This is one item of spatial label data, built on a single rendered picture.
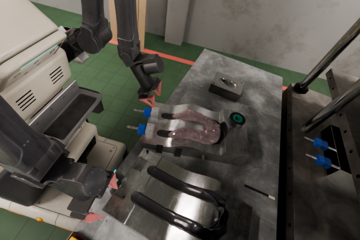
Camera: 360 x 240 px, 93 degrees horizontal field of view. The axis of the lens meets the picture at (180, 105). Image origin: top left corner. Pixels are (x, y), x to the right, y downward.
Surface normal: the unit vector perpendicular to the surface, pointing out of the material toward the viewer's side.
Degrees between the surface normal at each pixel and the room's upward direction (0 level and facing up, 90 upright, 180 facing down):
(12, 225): 0
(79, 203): 27
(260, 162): 0
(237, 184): 0
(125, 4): 90
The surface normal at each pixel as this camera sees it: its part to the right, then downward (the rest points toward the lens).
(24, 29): 0.76, -0.29
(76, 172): -0.23, -0.70
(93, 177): 0.92, -0.05
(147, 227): 0.19, -0.62
